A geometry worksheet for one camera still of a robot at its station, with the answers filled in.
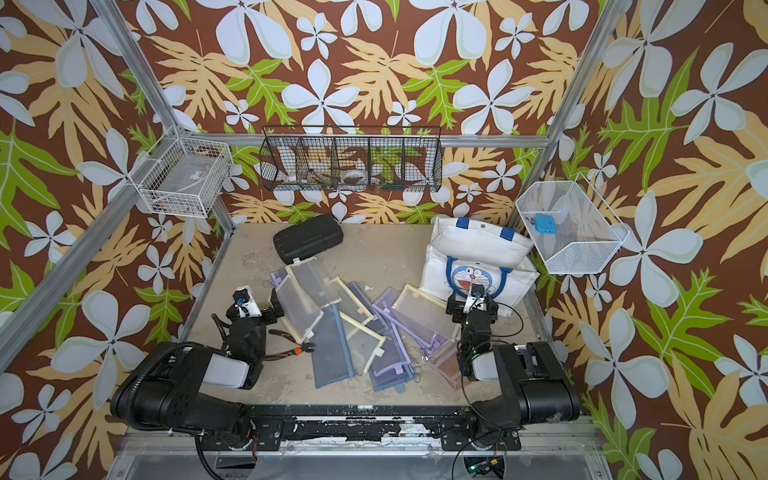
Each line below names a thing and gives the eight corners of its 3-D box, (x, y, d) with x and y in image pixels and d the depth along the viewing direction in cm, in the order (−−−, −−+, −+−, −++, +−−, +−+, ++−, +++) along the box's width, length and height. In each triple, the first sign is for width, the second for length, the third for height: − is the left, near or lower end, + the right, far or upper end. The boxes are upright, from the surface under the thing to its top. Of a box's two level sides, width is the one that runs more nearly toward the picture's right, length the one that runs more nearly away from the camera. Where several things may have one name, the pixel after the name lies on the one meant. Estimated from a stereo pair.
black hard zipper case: (285, 272, 108) (280, 261, 103) (269, 246, 116) (264, 235, 111) (347, 240, 118) (346, 230, 113) (329, 218, 126) (327, 208, 121)
